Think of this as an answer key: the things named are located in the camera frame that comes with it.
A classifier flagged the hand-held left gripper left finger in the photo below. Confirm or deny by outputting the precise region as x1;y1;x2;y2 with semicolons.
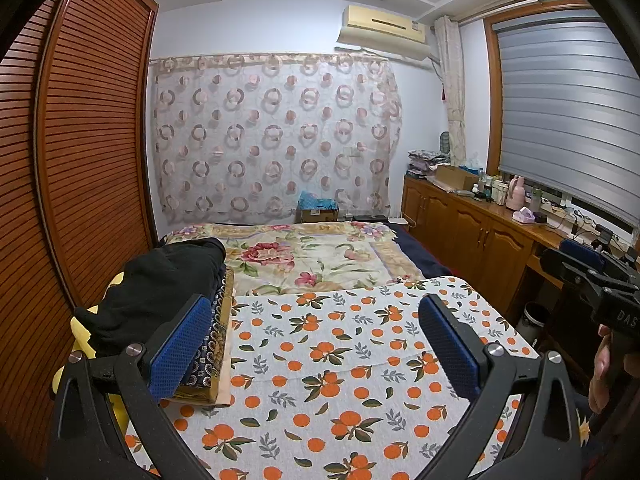
47;294;215;480

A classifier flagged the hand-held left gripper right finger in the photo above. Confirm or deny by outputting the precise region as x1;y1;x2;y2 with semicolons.
419;294;583;480

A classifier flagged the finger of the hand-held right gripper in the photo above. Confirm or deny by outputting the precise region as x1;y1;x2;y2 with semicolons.
540;247;602;291
559;238;622;267

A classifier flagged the black printed t-shirt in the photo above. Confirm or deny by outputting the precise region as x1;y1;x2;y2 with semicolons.
75;237;226;359

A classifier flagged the person's right hand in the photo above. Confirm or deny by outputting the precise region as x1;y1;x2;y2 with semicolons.
587;326;615;414

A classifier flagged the navy patterned folded cloth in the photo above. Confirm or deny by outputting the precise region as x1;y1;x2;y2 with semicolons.
164;265;237;406

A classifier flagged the small trash can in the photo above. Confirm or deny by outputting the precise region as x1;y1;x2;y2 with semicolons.
522;302;549;344

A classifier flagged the pink thermos jug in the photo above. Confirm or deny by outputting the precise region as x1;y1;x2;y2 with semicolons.
506;175;526;210

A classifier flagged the navy bed sheet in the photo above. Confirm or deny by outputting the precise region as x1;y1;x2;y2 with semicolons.
390;222;452;279

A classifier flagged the yellow plush pillow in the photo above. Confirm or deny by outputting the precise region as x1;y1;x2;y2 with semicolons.
52;272;132;422

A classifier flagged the cluster of cosmetic bottles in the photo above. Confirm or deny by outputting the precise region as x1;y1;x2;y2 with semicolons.
476;172;509;204

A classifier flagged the wooden sideboard cabinet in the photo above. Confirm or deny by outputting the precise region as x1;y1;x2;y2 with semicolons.
401;172;640;312

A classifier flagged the orange fruit print sheet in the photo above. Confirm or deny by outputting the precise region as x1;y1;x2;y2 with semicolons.
122;276;544;480

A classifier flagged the grey window roller blind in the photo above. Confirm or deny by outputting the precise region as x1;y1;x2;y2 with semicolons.
492;17;640;232

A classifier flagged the open cardboard box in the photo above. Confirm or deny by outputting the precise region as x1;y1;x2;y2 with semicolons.
436;165;480;191

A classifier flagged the floral blanket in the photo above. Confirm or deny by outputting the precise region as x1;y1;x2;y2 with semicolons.
162;222;427;297

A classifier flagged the stack of folded fabrics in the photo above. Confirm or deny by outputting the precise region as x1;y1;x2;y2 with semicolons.
407;149;449;177

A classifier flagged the cardboard box with label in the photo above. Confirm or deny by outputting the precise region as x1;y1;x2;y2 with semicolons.
297;205;342;224

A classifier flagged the blue plastic bag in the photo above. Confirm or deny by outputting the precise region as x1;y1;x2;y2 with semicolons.
300;191;341;211

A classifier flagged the beige tied side curtain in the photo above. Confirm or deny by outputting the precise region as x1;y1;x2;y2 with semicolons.
432;15;469;166

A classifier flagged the sheer curtain with circle print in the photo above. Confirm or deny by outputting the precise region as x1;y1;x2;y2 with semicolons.
149;52;404;224

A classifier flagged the brown louvered wooden wardrobe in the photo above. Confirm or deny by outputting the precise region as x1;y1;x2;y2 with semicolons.
0;0;161;461

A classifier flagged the curtain rod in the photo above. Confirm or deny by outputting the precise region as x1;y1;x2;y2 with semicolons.
459;0;572;24

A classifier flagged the tangle of cables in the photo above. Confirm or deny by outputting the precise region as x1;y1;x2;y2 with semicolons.
547;204;603;242

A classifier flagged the beige wall air conditioner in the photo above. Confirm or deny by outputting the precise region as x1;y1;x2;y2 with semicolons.
336;5;434;64

